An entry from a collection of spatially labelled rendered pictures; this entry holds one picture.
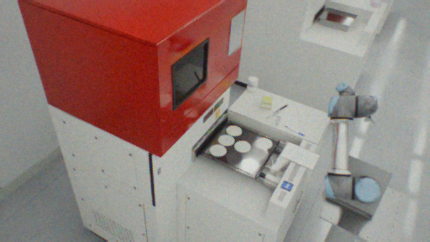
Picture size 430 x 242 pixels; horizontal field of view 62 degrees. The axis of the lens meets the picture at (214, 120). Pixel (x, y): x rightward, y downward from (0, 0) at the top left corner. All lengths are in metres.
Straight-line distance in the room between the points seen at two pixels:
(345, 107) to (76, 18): 1.34
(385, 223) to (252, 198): 0.73
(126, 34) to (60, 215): 2.02
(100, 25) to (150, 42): 0.24
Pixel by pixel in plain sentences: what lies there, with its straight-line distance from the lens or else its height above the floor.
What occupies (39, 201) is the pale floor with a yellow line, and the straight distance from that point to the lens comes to 3.28.
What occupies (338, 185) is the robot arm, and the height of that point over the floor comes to 1.06.
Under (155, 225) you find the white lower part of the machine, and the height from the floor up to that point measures 0.64.
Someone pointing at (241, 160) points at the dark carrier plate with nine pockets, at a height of 0.90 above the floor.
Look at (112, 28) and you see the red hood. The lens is 1.45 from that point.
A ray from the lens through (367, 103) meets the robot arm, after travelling 1.98.
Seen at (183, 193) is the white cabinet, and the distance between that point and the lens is 2.15.
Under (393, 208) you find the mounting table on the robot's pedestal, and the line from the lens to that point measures 2.32.
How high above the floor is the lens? 2.44
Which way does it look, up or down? 40 degrees down
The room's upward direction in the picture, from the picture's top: 5 degrees clockwise
